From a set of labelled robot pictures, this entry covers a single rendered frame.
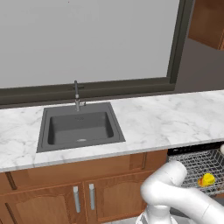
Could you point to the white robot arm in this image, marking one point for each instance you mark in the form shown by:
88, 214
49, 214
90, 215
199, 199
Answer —
169, 192

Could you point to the wooden cupboard door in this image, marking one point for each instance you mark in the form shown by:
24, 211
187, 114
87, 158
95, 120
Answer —
38, 205
116, 195

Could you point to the black dishwasher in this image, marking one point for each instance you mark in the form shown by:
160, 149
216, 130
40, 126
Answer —
192, 148

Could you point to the yellow cup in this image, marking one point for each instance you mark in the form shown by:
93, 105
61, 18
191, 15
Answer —
207, 179

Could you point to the dark grey sink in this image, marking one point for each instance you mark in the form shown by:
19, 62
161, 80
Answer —
79, 127

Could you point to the grey sink tap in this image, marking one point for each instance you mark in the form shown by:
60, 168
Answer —
77, 97

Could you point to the wooden false drawer front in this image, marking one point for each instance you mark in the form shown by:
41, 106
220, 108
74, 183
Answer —
81, 169

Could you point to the dark grey window frame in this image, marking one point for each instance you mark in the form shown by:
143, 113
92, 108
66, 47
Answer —
96, 87

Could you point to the wooden wall cupboard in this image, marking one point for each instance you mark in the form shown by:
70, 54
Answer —
208, 21

